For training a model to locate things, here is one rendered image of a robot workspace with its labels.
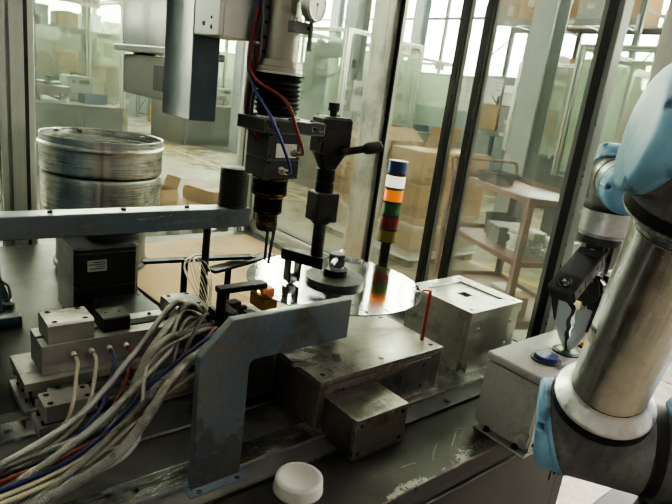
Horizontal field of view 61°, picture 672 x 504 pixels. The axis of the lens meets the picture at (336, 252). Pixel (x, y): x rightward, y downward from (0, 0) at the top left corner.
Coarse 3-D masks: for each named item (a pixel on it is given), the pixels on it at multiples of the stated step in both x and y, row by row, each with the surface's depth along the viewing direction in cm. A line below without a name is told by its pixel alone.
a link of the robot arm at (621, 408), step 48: (624, 144) 52; (624, 192) 51; (624, 240) 56; (624, 288) 56; (624, 336) 58; (576, 384) 67; (624, 384) 61; (576, 432) 67; (624, 432) 65; (624, 480) 68
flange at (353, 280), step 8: (312, 272) 107; (320, 272) 108; (328, 272) 105; (336, 272) 105; (344, 272) 106; (352, 272) 111; (312, 280) 104; (320, 280) 104; (328, 280) 104; (336, 280) 104; (344, 280) 105; (352, 280) 106; (360, 280) 107; (328, 288) 102; (336, 288) 102; (344, 288) 103; (352, 288) 103
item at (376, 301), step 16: (256, 272) 107; (272, 272) 108; (304, 272) 110; (368, 272) 115; (384, 272) 116; (288, 288) 100; (304, 288) 101; (320, 288) 102; (368, 288) 106; (384, 288) 107; (400, 288) 108; (416, 288) 109; (288, 304) 93; (352, 304) 97; (368, 304) 98; (384, 304) 99; (400, 304) 100; (416, 304) 101
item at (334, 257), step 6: (336, 252) 107; (342, 252) 107; (330, 258) 106; (336, 258) 104; (342, 258) 105; (348, 258) 106; (354, 258) 106; (330, 264) 102; (336, 264) 105; (342, 264) 106; (360, 264) 105
